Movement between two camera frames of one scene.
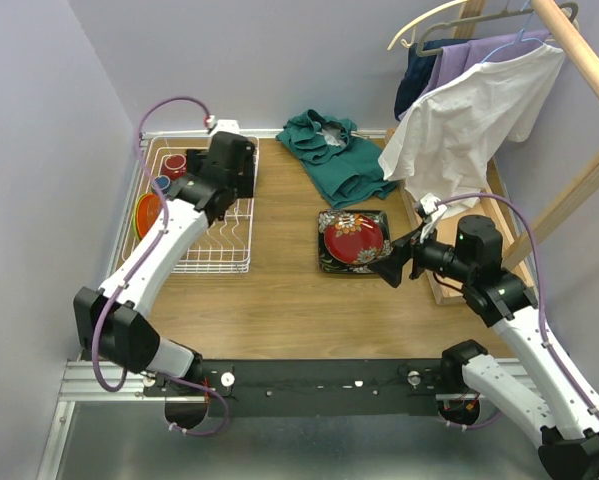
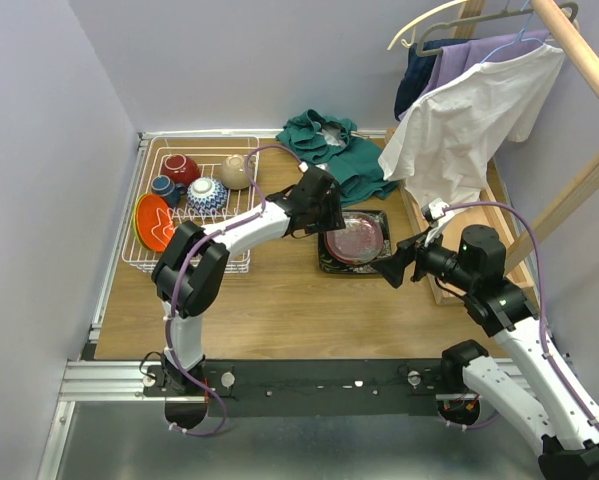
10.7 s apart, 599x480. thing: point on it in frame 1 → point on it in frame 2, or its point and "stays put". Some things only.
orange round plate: x=148 y=208 stays put
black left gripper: x=244 y=176 → x=329 y=203
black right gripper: x=412 y=245 stays put
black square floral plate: x=351 y=241 stays put
